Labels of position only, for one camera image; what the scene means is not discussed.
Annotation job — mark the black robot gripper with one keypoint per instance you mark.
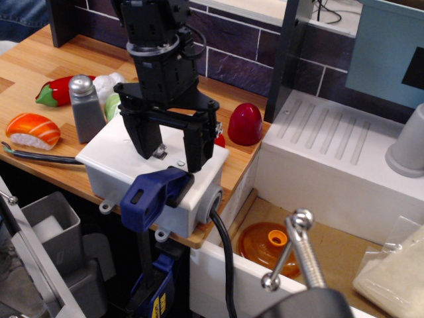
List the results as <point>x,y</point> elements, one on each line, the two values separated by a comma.
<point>167,81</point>

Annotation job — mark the clear light switch toggle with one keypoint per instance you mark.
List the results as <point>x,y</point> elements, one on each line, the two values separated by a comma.
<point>160,153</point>

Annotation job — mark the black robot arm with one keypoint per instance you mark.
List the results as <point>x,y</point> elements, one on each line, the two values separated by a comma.
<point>159,25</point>

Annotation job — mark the toy red strawberry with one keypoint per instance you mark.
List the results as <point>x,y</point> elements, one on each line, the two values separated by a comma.
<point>220,140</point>

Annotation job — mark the toy green cabbage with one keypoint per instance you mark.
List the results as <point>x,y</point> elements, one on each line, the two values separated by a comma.
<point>112,106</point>

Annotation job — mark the blue bar clamp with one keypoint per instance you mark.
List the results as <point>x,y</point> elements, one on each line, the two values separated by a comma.
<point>154,292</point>

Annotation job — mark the dark red toy fruit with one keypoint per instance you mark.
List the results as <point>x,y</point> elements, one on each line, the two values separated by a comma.
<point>245,125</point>

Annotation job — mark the grey salt shaker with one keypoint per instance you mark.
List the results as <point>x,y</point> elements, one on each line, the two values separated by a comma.
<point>88,115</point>

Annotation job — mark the toy white cauliflower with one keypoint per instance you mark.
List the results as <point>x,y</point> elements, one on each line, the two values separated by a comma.
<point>104,85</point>

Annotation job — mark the toy red chili pepper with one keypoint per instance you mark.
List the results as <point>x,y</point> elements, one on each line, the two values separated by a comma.
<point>55,93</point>

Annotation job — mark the orange pot lid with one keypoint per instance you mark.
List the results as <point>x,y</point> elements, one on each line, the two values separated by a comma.
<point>263,243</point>

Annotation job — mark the toy salmon sushi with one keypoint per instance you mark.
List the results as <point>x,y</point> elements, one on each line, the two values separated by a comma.
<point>30,129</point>

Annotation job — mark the grey plastic bin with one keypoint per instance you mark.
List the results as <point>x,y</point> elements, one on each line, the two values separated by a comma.
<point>58,228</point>

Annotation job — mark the light blue box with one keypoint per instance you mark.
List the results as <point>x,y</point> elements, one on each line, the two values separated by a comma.
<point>387,59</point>

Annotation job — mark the grey plastic cup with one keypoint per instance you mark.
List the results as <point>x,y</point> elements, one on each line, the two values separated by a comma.
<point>405,156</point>

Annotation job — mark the clear plastic bag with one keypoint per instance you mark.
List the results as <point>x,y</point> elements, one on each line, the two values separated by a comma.
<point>392,278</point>

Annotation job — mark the dark vertical post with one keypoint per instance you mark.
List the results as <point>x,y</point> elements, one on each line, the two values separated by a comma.
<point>296,19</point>

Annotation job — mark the metal clamp screw handle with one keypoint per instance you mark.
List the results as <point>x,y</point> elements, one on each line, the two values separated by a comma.
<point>297,225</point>

